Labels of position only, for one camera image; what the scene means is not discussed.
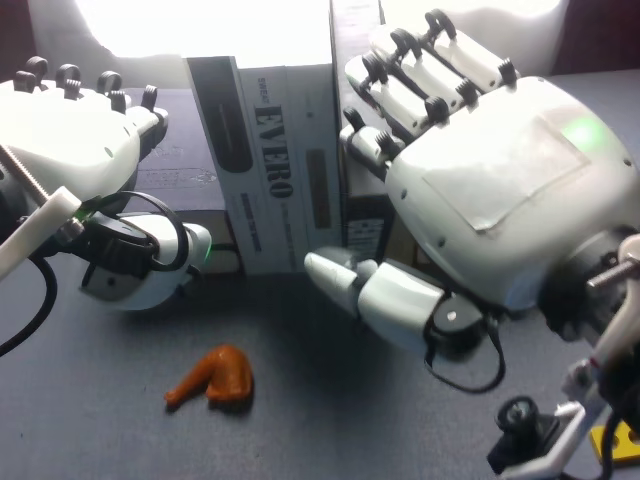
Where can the dark box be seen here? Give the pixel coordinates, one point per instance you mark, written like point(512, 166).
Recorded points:
point(175, 150)

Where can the white Evero box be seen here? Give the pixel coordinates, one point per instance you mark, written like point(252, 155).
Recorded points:
point(220, 150)

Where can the white cardboard boxes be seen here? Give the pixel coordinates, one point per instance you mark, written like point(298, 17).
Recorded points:
point(357, 50)

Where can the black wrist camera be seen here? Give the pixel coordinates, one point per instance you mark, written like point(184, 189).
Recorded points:
point(520, 415)

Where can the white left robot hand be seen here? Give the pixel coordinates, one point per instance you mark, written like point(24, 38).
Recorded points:
point(75, 130)

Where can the brown toy chicken drumstick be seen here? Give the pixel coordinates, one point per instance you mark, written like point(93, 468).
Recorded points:
point(225, 375)

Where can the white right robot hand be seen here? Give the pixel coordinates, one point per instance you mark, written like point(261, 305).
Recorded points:
point(500, 190)

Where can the yellow block with holes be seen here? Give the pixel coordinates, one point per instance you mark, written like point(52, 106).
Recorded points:
point(597, 440)

